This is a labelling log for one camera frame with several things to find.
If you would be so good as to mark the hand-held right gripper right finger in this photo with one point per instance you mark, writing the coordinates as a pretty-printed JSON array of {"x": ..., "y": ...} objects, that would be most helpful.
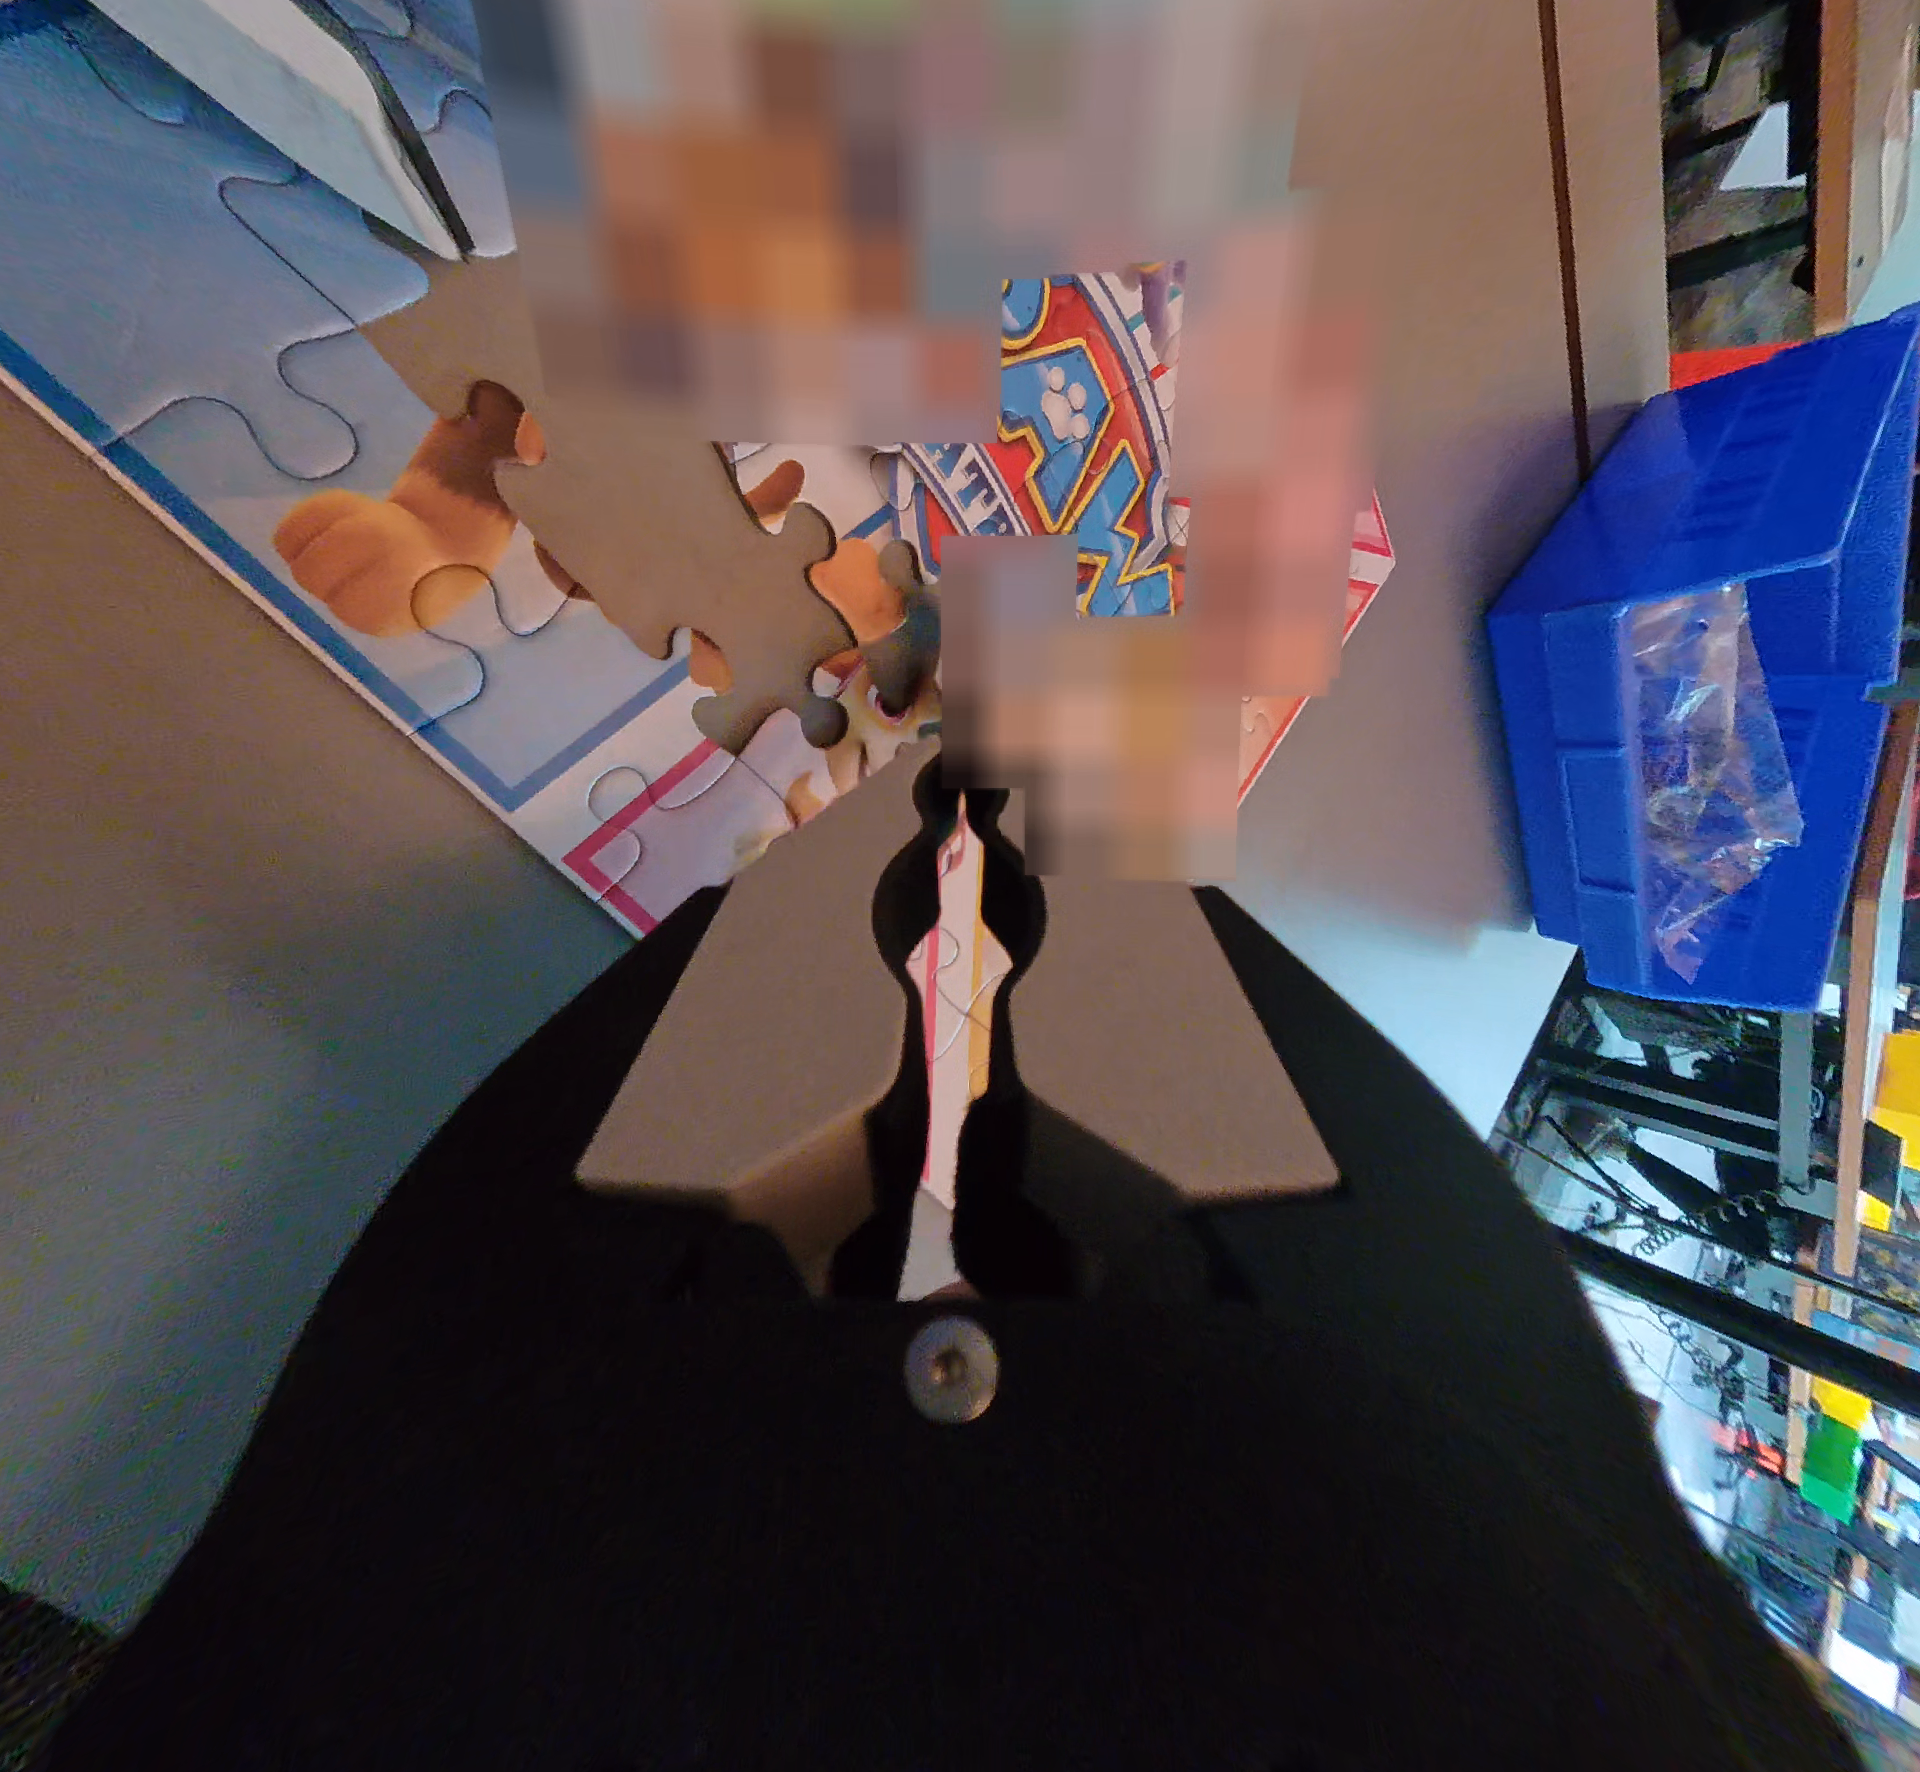
[{"x": 1154, "y": 1051}]

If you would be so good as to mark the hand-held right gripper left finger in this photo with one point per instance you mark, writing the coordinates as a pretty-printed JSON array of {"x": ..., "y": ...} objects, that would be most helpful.
[{"x": 765, "y": 1023}]

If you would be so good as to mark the cartoon jigsaw puzzle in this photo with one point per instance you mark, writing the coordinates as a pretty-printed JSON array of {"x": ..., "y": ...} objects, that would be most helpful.
[{"x": 194, "y": 271}]

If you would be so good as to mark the grey desk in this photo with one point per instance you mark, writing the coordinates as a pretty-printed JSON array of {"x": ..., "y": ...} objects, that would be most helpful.
[{"x": 226, "y": 1051}]

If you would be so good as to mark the clear plastic bag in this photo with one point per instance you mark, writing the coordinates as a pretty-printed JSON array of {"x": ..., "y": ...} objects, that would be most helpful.
[{"x": 1710, "y": 752}]

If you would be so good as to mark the blue storage bin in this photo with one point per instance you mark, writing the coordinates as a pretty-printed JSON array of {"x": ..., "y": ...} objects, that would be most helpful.
[{"x": 1726, "y": 482}]

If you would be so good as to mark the orange plastic object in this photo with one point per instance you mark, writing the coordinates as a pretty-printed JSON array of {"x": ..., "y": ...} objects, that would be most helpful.
[{"x": 1732, "y": 368}]

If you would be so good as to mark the wooden board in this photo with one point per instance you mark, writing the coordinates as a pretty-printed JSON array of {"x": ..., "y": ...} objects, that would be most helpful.
[{"x": 1875, "y": 108}]

